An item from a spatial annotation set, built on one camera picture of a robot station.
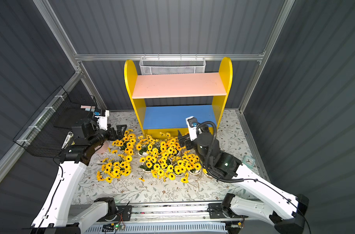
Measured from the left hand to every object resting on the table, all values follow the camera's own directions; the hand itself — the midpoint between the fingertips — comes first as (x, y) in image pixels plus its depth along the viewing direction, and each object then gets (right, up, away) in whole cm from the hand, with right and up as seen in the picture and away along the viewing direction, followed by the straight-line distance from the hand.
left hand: (116, 125), depth 71 cm
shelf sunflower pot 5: (+23, -23, +3) cm, 33 cm away
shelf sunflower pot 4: (+14, -20, +6) cm, 26 cm away
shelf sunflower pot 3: (+26, -12, +9) cm, 30 cm away
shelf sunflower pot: (0, -22, +6) cm, 23 cm away
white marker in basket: (-23, -6, 0) cm, 24 cm away
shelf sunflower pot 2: (0, -11, +13) cm, 17 cm away
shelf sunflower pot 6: (+30, -23, +3) cm, 38 cm away
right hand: (+37, -1, -7) cm, 37 cm away
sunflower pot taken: (+13, -12, +13) cm, 22 cm away
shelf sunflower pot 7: (+38, -20, +5) cm, 43 cm away
